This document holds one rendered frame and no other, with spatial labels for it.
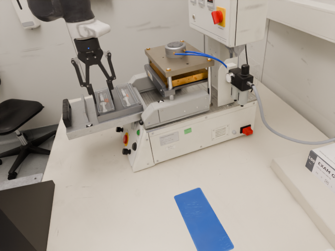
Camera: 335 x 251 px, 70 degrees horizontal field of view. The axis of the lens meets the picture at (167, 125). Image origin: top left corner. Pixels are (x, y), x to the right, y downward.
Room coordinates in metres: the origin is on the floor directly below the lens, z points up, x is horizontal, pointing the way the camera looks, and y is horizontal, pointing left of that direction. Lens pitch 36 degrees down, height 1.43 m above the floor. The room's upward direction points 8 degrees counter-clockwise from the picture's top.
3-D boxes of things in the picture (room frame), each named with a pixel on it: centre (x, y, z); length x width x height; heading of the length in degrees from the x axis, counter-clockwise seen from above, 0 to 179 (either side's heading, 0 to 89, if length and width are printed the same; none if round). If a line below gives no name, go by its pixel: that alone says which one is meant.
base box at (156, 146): (0.87, -0.07, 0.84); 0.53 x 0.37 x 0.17; 105
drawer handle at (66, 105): (0.77, 0.36, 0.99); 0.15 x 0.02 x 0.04; 15
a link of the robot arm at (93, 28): (0.80, 0.20, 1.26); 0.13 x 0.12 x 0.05; 14
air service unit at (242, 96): (0.71, -0.25, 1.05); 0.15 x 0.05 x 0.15; 15
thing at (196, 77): (0.88, -0.07, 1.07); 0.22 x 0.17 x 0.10; 15
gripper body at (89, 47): (0.81, 0.22, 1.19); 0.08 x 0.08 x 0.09
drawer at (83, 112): (0.81, 0.23, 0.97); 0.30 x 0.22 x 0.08; 105
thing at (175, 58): (0.88, -0.10, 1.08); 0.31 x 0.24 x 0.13; 15
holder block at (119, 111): (0.82, 0.18, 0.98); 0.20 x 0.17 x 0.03; 15
